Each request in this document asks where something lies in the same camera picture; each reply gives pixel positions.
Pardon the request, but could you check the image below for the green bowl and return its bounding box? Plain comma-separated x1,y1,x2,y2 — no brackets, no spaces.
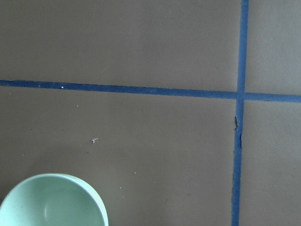
0,173,109,226

